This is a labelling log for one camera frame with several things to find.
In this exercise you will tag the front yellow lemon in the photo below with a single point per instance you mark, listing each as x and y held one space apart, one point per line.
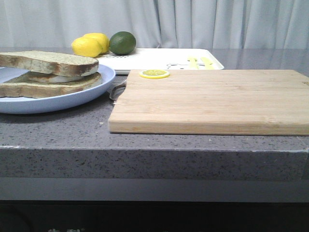
87 47

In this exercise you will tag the bread slice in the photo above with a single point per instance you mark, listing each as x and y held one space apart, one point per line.
22 87
50 62

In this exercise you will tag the blue round plate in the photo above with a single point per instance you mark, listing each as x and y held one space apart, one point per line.
24 105

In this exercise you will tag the yellow plastic knife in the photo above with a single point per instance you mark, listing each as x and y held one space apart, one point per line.
207 63

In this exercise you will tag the wooden cutting board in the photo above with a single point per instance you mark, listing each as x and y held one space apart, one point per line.
219 102

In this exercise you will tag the grey curtain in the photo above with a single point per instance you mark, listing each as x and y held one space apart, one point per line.
217 24

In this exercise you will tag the green lime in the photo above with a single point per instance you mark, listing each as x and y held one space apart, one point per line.
122 43

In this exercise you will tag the yellow lemon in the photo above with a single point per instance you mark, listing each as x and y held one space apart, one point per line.
87 47
102 39

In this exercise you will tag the metal cutting board handle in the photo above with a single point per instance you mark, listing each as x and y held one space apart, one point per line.
117 90

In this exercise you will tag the lemon slice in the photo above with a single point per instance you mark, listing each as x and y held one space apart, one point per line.
154 74

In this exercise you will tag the fried egg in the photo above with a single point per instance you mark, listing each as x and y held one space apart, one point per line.
51 78

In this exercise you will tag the rear yellow lemon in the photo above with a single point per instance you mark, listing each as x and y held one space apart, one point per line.
102 39

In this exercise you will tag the white rectangular tray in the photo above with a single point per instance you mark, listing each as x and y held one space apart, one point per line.
157 58

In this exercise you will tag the yellow plastic fork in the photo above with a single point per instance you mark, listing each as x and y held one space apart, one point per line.
193 65

